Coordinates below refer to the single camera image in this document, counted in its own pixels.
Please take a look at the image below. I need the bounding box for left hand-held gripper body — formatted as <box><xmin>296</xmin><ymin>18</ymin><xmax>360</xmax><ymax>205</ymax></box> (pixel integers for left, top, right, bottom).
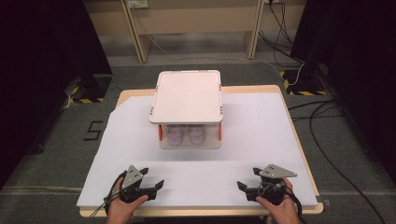
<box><xmin>118</xmin><ymin>164</ymin><xmax>158</xmax><ymax>205</ymax></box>

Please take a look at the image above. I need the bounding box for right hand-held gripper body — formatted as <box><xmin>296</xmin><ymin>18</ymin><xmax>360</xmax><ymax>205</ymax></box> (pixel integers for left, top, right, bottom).
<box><xmin>245</xmin><ymin>163</ymin><xmax>298</xmax><ymax>206</ymax></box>

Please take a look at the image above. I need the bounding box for pink child's shoe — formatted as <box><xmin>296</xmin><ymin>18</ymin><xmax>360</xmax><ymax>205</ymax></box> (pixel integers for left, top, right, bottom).
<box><xmin>164</xmin><ymin>124</ymin><xmax>186</xmax><ymax>147</ymax></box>
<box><xmin>187</xmin><ymin>124</ymin><xmax>206</xmax><ymax>146</ymax></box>

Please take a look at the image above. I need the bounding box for white shoe box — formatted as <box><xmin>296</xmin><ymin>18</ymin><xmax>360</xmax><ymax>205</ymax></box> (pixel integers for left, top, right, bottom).
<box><xmin>148</xmin><ymin>69</ymin><xmax>224</xmax><ymax>150</ymax></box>

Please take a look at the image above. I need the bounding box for person's left hand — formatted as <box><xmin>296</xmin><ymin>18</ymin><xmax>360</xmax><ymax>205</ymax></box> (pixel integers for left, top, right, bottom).
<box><xmin>106</xmin><ymin>176</ymin><xmax>150</xmax><ymax>224</ymax></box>

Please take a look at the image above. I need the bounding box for person's right hand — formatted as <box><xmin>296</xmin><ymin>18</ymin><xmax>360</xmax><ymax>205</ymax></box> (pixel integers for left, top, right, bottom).
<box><xmin>255</xmin><ymin>177</ymin><xmax>303</xmax><ymax>224</ymax></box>

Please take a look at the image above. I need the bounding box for white table mat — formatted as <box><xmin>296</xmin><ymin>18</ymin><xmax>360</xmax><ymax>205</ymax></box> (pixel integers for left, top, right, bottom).
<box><xmin>76</xmin><ymin>91</ymin><xmax>318</xmax><ymax>208</ymax></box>

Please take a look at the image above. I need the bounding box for black tape floor mark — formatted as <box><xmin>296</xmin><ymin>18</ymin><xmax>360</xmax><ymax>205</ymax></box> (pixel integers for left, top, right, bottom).
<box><xmin>82</xmin><ymin>119</ymin><xmax>104</xmax><ymax>142</ymax></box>

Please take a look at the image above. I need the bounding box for wooden table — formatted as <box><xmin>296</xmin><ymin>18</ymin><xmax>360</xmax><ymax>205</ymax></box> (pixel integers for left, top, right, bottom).
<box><xmin>78</xmin><ymin>84</ymin><xmax>325</xmax><ymax>218</ymax></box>

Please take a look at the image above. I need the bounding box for black stand base, striped tape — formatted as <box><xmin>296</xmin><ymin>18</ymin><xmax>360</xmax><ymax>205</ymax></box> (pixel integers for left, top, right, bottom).
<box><xmin>66</xmin><ymin>74</ymin><xmax>113</xmax><ymax>105</ymax></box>
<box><xmin>279</xmin><ymin>69</ymin><xmax>329</xmax><ymax>97</ymax></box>

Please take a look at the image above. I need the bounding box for black curtain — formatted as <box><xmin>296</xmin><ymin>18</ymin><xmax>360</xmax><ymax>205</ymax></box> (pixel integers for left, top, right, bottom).
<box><xmin>0</xmin><ymin>0</ymin><xmax>113</xmax><ymax>191</ymax></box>
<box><xmin>290</xmin><ymin>0</ymin><xmax>396</xmax><ymax>185</ymax></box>

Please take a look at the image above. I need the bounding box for beige wooden desk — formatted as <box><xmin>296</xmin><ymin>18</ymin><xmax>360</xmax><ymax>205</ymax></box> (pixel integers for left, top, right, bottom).
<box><xmin>83</xmin><ymin>0</ymin><xmax>308</xmax><ymax>64</ymax></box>

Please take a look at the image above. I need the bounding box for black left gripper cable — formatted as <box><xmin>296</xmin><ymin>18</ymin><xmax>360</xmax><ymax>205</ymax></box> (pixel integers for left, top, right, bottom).
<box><xmin>89</xmin><ymin>170</ymin><xmax>128</xmax><ymax>218</ymax></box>

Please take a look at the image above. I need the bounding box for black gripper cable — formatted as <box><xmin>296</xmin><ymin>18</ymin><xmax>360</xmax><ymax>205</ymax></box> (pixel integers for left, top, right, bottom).
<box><xmin>89</xmin><ymin>170</ymin><xmax>128</xmax><ymax>218</ymax></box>
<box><xmin>283</xmin><ymin>186</ymin><xmax>305</xmax><ymax>224</ymax></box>

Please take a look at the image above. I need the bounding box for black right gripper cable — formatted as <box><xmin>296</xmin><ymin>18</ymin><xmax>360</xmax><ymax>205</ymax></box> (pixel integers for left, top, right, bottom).
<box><xmin>283</xmin><ymin>186</ymin><xmax>305</xmax><ymax>224</ymax></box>

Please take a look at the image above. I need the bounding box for black floor cable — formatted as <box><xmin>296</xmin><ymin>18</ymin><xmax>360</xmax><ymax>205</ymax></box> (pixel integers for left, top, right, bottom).
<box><xmin>287</xmin><ymin>98</ymin><xmax>388</xmax><ymax>224</ymax></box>

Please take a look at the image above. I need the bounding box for thin white cable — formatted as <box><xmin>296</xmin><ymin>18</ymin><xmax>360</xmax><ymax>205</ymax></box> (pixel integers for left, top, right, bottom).
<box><xmin>130</xmin><ymin>7</ymin><xmax>305</xmax><ymax>88</ymax></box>

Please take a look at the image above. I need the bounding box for bundle of black hanging cables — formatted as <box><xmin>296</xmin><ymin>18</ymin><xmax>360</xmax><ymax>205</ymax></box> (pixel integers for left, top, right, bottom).
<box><xmin>257</xmin><ymin>0</ymin><xmax>305</xmax><ymax>67</ymax></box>

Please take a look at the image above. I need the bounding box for white wall socket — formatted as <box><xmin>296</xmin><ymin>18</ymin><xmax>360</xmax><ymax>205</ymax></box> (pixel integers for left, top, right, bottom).
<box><xmin>126</xmin><ymin>0</ymin><xmax>150</xmax><ymax>9</ymax></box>

